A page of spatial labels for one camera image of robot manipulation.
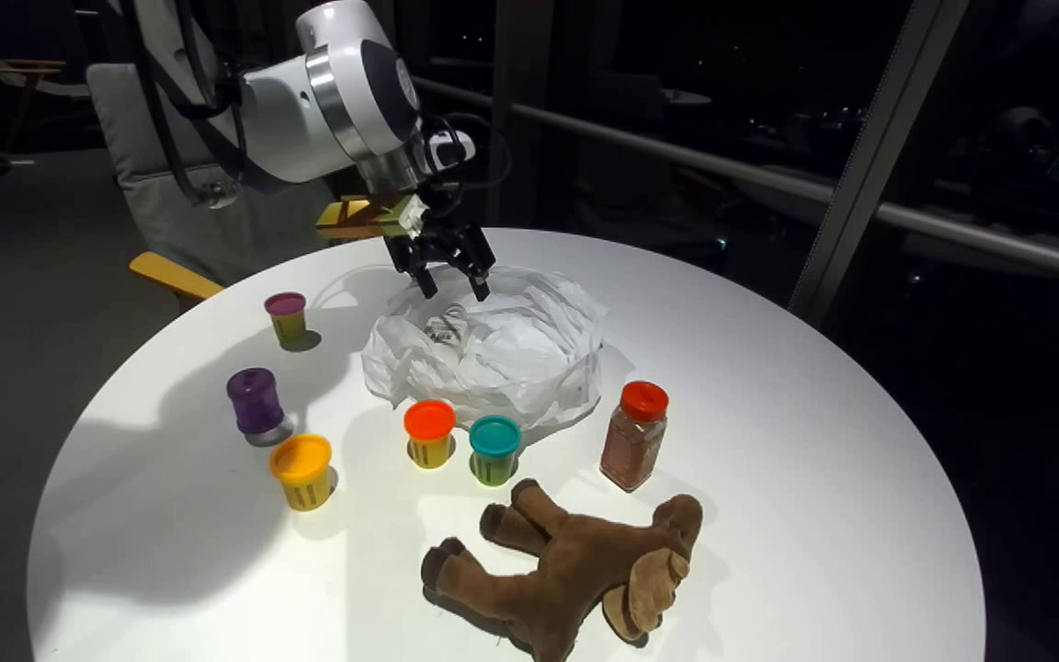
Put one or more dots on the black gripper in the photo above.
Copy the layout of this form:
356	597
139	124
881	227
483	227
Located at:
443	233

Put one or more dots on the white barcode label packet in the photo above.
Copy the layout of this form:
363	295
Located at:
443	330

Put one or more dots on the orange lid dough tub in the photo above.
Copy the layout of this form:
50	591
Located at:
433	433

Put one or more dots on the magenta lid dough tub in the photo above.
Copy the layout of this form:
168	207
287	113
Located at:
287	316

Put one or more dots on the teal lid dough tub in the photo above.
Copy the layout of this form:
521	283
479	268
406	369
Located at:
493	446

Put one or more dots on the dark purple lid dough tub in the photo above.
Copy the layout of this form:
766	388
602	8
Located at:
254	401

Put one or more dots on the yellow lid dough tub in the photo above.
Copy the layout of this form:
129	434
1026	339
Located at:
302	469

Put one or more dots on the red lid spice jar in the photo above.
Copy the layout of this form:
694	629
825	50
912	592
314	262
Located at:
633	434

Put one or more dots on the brown plush dog toy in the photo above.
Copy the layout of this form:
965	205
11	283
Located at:
553	576

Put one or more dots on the white plastic bag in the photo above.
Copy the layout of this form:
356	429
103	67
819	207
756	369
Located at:
517	354

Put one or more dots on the dark window mullion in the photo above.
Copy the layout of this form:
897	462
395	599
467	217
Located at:
517	98

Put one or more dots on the grey lounge chair wooden armrests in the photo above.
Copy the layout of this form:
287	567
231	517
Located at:
150	185

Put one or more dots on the metal window railing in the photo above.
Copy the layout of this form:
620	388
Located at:
800	185

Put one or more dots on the dark background chair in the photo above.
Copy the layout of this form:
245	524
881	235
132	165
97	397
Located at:
17	76

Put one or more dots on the slanted grey window post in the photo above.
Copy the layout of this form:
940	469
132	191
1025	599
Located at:
881	132

